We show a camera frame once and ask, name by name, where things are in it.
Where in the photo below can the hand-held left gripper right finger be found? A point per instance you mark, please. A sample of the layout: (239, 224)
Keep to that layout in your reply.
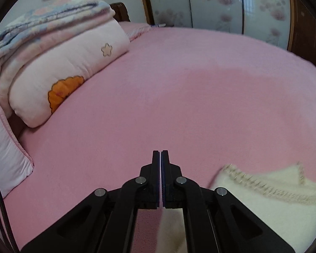
(165, 168)

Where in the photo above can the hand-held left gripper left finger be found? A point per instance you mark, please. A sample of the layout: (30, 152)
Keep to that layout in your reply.
(156, 168)

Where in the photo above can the white knit cardigan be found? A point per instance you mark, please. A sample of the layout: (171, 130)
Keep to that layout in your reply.
(266, 216)

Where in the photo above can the pink bed blanket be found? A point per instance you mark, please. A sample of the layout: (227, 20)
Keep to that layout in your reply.
(173, 97)

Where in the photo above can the folded pink quilt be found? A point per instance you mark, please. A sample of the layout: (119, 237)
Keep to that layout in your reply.
(68, 66)

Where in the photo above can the small packet on bed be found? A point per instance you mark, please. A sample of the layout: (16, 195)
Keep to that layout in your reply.
(158, 25)

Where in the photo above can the pink cartoon pillow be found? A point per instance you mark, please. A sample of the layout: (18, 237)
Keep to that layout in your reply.
(5, 150)

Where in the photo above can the dark wooden headboard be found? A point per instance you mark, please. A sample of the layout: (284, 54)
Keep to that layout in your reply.
(121, 11)

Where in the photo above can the floral sliding-door wardrobe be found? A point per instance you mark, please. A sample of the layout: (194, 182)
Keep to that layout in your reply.
(213, 5)

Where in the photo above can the folded floral blanket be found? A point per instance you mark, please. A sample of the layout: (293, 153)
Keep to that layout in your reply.
(42, 18)

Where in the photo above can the dark wooden door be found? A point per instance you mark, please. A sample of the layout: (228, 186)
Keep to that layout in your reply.
(302, 31)

